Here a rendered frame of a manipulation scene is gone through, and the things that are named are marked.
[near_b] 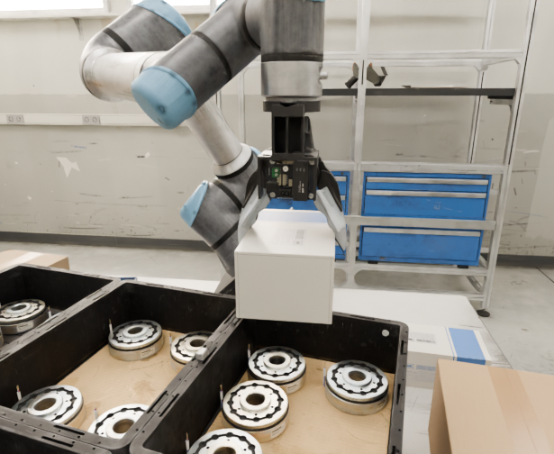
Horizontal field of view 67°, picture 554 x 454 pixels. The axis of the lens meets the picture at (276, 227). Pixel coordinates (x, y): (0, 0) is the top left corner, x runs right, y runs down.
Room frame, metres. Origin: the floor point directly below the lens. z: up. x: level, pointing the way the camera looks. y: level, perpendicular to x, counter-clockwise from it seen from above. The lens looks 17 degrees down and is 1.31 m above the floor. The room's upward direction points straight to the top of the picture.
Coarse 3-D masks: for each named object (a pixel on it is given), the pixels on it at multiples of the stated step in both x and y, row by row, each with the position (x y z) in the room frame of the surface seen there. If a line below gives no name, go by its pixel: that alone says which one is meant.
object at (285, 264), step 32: (256, 224) 0.58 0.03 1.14; (288, 224) 0.58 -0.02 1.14; (320, 224) 0.58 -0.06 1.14; (256, 256) 0.47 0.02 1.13; (288, 256) 0.47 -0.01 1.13; (320, 256) 0.46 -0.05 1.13; (256, 288) 0.47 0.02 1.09; (288, 288) 0.47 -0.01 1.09; (320, 288) 0.46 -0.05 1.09; (288, 320) 0.47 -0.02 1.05; (320, 320) 0.46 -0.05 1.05
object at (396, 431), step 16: (240, 320) 0.67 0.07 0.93; (352, 320) 0.68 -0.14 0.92; (368, 320) 0.67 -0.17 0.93; (384, 320) 0.67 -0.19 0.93; (224, 336) 0.62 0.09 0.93; (400, 336) 0.62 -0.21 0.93; (208, 352) 0.57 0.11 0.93; (400, 352) 0.57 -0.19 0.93; (400, 368) 0.53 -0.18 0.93; (192, 384) 0.50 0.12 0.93; (400, 384) 0.50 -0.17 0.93; (176, 400) 0.46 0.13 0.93; (400, 400) 0.46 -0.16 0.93; (160, 416) 0.44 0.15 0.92; (400, 416) 0.43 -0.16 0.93; (144, 432) 0.41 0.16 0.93; (400, 432) 0.41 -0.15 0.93; (400, 448) 0.38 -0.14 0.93
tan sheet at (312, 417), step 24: (312, 360) 0.69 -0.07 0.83; (312, 384) 0.62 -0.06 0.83; (312, 408) 0.56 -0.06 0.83; (336, 408) 0.56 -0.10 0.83; (384, 408) 0.56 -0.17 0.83; (288, 432) 0.51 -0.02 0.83; (312, 432) 0.51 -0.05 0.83; (336, 432) 0.51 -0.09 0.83; (360, 432) 0.51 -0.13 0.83; (384, 432) 0.51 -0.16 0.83
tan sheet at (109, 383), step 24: (168, 336) 0.78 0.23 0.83; (96, 360) 0.69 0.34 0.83; (120, 360) 0.69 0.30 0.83; (144, 360) 0.69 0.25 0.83; (168, 360) 0.69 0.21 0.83; (72, 384) 0.62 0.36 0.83; (96, 384) 0.62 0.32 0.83; (120, 384) 0.62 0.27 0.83; (144, 384) 0.62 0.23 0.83; (96, 408) 0.56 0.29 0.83
